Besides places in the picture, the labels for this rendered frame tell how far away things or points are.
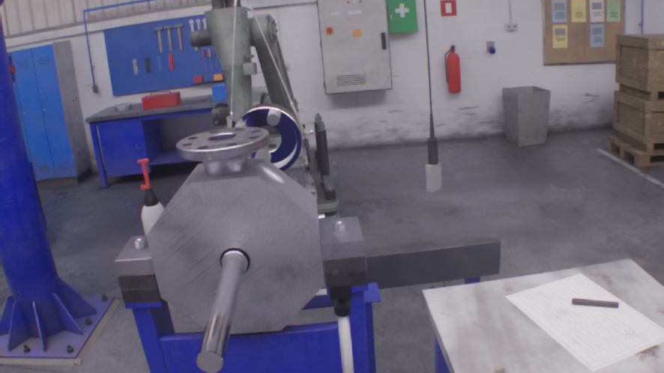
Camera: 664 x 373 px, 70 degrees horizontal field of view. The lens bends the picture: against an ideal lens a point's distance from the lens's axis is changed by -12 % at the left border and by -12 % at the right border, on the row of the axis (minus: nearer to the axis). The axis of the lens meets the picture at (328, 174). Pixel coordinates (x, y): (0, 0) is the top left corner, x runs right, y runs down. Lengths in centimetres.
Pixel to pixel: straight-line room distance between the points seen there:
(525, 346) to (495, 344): 8
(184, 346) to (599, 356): 119
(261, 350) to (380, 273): 55
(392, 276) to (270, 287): 60
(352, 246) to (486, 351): 46
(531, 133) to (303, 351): 538
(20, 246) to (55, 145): 385
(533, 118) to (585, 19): 161
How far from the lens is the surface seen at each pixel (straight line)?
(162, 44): 686
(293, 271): 152
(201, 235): 150
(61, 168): 714
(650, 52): 593
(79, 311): 369
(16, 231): 333
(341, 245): 150
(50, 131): 708
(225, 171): 146
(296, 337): 167
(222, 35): 343
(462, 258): 203
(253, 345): 169
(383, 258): 196
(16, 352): 356
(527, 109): 660
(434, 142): 239
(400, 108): 679
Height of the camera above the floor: 173
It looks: 17 degrees down
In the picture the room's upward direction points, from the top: 5 degrees counter-clockwise
